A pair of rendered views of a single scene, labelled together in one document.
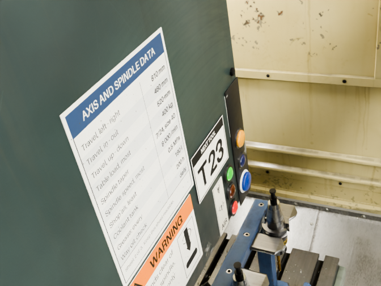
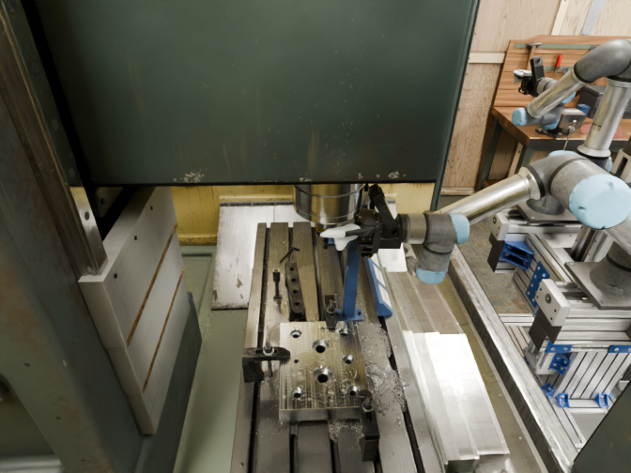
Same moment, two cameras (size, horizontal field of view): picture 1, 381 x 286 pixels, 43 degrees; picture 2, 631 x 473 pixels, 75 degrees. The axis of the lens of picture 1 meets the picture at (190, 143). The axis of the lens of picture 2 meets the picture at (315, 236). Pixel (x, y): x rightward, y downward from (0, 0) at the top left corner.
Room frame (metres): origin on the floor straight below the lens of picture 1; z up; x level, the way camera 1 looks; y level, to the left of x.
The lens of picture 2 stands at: (-0.23, 0.77, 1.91)
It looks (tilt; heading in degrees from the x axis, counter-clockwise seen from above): 34 degrees down; 324
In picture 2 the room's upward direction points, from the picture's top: 1 degrees clockwise
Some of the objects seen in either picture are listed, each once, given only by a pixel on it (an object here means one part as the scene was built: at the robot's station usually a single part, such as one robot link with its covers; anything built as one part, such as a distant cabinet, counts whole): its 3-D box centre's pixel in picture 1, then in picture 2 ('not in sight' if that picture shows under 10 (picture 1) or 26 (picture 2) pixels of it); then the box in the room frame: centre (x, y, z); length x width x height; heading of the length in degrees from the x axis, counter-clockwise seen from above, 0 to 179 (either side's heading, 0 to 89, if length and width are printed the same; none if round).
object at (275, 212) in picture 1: (274, 213); not in sight; (0.81, -0.16, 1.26); 0.04 x 0.04 x 0.07
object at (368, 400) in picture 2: not in sight; (366, 418); (0.17, 0.32, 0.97); 0.13 x 0.03 x 0.15; 148
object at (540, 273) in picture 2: not in sight; (536, 284); (0.29, -0.71, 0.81); 0.09 x 0.01 x 0.18; 145
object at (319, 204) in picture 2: not in sight; (328, 183); (0.43, 0.26, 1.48); 0.16 x 0.16 x 0.12
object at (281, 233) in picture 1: (275, 227); not in sight; (0.81, -0.16, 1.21); 0.06 x 0.06 x 0.03
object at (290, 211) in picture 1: (282, 211); not in sight; (0.86, -0.19, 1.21); 0.07 x 0.05 x 0.01; 58
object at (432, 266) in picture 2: not in sight; (431, 256); (0.30, 0.01, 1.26); 0.11 x 0.08 x 0.11; 149
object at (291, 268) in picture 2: not in sight; (294, 292); (0.69, 0.20, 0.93); 0.26 x 0.05 x 0.06; 153
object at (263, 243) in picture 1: (268, 244); not in sight; (0.77, -0.13, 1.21); 0.07 x 0.05 x 0.01; 58
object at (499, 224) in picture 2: not in sight; (538, 223); (0.45, -0.92, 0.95); 0.40 x 0.13 x 0.09; 55
